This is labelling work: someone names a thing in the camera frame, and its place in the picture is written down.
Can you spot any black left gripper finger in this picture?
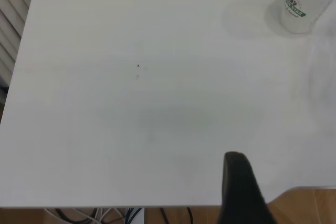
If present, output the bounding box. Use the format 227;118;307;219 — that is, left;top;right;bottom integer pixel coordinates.
217;152;279;224

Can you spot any white slatted radiator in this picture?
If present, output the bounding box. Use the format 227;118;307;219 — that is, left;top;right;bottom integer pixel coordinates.
0;0;39;88

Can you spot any white floor cable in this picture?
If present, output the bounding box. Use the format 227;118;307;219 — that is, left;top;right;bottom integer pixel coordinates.
43;207;125;224

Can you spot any thick black floor cable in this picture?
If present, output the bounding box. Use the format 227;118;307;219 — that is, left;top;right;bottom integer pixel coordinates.
54;208;91;224

